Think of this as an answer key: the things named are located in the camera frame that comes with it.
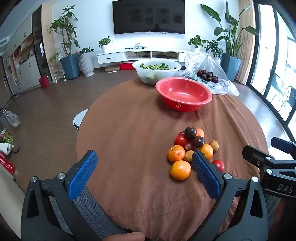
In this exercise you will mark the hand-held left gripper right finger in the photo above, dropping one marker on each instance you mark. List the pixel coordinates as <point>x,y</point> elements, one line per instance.
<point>205,176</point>

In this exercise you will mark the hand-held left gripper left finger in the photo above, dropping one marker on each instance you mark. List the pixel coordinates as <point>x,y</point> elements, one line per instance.
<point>84,171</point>

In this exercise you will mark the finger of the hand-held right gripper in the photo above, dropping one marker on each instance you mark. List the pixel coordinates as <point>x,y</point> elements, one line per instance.
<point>252,153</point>
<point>281,143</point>

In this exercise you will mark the red tomato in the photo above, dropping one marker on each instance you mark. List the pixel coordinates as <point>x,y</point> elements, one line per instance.
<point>180,140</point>
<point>219,165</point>

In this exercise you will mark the yellow loquat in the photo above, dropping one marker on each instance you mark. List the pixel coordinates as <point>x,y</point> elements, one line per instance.
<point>189,156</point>
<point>214,145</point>

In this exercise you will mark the large smooth orange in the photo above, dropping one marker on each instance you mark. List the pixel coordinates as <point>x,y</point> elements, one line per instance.
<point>180,169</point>

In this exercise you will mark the reddish purple plum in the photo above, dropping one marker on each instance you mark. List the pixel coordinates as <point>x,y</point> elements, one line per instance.
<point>189,146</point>

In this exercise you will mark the single dark plum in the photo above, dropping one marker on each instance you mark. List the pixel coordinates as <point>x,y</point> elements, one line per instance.
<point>190,133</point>
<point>198,142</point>

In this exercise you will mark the mandarin with stem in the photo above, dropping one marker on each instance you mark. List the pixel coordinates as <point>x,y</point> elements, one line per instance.
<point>176,153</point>

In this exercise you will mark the red plastic bowl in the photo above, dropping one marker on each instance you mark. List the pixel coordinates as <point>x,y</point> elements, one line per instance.
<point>183,92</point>

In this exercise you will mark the black outdoor chair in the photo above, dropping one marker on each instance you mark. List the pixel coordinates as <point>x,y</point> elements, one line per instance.
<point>290,97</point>
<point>276,84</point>

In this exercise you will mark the brown tablecloth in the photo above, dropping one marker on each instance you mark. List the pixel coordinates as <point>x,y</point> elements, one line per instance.
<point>129,150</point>

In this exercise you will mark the white stool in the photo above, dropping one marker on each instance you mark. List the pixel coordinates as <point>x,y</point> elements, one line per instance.
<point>79,119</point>

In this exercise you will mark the person's bare knee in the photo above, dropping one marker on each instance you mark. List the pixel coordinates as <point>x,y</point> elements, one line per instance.
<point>124,237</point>

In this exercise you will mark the red cardboard box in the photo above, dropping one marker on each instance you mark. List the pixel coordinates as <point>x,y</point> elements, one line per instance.
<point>7,163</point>

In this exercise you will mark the green plastic bag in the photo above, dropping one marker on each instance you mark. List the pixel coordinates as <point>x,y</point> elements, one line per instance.
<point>203,82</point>

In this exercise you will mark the plastic bag with greens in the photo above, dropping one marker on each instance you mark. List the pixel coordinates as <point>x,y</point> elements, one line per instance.
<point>12,119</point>

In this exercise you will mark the pile of dark plums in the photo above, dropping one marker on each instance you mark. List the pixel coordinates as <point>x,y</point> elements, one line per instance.
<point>207,75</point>

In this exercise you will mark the blue square plant pot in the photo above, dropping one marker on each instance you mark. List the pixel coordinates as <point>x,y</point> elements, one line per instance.
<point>230,66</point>
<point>70,66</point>

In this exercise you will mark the small red bin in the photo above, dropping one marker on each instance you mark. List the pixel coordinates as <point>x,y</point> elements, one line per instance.
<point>44,81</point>

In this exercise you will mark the clear plastic bag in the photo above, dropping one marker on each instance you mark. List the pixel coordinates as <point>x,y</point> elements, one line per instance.
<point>208,62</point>

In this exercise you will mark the round wooden board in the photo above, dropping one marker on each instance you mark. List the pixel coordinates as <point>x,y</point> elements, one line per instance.
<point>113,68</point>

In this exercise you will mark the white ribbed plant pot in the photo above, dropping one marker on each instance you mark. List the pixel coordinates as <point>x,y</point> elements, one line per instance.
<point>86,64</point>

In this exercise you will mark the beige curtain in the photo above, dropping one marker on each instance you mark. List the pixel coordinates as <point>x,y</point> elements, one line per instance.
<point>245,41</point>

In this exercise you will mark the black framed window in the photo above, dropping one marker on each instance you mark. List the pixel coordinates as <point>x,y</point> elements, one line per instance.
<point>263,34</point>

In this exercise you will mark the white plastic basin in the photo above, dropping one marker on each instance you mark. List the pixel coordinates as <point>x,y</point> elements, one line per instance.
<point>157,75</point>

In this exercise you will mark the bushy green plant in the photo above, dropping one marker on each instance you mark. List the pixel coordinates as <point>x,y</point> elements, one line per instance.
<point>214,47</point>

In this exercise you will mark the flat red box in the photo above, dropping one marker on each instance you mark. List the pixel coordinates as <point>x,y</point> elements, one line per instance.
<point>126,65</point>

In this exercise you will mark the white television cabinet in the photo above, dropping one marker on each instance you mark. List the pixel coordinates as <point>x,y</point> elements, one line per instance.
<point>111,58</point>

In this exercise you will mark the small white plant pot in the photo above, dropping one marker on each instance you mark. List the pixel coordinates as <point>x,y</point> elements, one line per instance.
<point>195,48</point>
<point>105,48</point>

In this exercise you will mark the leafy green vegetables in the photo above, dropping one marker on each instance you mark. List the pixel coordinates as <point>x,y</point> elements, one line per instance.
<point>157,67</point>

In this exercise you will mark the small green plant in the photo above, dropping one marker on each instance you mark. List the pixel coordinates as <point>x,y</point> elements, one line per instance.
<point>196,41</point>
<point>104,41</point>
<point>86,50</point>

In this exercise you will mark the large broad-leaf plant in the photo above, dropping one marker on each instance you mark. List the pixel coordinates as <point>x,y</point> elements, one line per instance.
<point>229,27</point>

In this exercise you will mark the black set-top box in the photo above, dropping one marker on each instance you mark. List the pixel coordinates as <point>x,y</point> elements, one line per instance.
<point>161,55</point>

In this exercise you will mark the tall leafy tree plant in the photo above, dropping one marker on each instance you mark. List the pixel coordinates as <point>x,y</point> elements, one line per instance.
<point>64,30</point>

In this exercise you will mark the white wall cabinet unit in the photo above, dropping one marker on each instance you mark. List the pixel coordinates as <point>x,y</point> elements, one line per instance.
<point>23,67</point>

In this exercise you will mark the wall-mounted black television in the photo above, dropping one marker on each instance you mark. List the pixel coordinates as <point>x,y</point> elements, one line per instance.
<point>148,16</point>

